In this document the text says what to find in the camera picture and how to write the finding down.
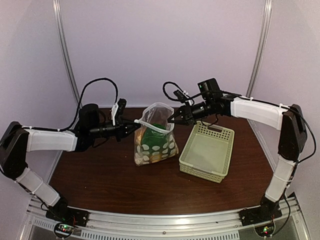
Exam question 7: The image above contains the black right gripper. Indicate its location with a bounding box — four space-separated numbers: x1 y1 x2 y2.
168 98 214 125

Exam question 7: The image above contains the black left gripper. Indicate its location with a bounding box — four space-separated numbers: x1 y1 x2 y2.
89 116 141 142

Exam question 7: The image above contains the clear polka dot zip bag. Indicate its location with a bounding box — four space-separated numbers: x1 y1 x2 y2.
134 102 179 166

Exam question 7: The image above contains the green white bok choy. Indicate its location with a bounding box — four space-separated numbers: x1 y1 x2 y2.
140 127 168 151

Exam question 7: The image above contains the green perforated plastic basket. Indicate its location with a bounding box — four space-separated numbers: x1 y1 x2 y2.
179 121 235 184

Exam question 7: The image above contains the orange yellow corn bread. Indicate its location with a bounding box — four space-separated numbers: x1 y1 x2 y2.
151 109 170 126

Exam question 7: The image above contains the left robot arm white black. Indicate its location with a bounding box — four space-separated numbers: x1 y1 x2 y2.
0 99 141 222

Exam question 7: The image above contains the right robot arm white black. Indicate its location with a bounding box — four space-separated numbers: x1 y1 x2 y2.
167 78 308 221

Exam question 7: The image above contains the left round circuit board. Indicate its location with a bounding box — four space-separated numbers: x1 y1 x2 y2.
53 222 75 239

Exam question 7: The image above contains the round circuit board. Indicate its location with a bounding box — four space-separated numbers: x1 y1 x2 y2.
53 222 75 239
254 223 275 238

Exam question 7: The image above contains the right round circuit board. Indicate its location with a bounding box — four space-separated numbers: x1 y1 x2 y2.
254 223 275 238

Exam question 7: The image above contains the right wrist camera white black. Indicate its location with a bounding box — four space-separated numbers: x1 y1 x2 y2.
173 90 195 106

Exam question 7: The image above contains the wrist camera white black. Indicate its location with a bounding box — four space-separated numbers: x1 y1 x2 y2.
111 98 127 126
173 90 195 106

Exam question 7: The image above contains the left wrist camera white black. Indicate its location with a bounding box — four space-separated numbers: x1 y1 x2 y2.
111 98 127 126

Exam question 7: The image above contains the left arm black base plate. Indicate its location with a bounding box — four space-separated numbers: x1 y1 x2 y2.
45 207 89 227

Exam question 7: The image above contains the front aluminium rail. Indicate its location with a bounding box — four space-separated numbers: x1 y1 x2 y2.
18 197 311 240

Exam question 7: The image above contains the right aluminium frame post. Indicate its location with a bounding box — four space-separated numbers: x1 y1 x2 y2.
246 0 273 97

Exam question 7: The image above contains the aluminium frame post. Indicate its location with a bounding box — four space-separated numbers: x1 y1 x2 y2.
52 0 80 103
246 0 273 97

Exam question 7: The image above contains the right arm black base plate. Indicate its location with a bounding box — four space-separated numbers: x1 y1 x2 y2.
238 206 283 227

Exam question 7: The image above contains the left aluminium frame post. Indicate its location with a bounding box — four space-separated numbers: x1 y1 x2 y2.
52 0 80 103

